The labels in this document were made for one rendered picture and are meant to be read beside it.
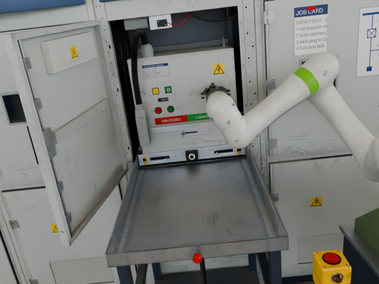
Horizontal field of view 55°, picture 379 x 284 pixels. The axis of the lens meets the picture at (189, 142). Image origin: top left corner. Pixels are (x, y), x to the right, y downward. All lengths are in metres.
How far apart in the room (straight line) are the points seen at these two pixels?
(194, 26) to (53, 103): 1.35
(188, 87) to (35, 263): 1.33
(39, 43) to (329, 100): 1.13
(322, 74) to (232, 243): 0.71
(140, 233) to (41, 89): 0.61
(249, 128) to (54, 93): 0.71
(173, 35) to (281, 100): 1.23
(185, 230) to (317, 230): 1.00
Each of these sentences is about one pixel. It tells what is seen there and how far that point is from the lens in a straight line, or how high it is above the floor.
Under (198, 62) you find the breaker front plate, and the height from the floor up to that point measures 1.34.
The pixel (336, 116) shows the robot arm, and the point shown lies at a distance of 1.59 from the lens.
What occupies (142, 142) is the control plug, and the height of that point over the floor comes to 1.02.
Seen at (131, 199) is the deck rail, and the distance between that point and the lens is 1.59.
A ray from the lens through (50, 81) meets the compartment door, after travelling 1.37.
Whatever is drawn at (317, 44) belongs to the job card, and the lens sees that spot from 1.77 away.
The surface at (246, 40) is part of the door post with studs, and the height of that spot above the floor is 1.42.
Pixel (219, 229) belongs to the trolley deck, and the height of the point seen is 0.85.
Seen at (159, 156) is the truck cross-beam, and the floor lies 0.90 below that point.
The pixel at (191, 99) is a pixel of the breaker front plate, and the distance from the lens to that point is 1.74.
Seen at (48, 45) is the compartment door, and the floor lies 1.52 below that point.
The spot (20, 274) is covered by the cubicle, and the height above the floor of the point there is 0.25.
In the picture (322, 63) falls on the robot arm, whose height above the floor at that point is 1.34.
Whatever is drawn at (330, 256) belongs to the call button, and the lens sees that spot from 1.13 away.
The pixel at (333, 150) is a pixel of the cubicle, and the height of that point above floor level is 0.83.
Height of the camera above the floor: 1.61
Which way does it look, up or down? 21 degrees down
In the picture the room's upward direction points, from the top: 7 degrees counter-clockwise
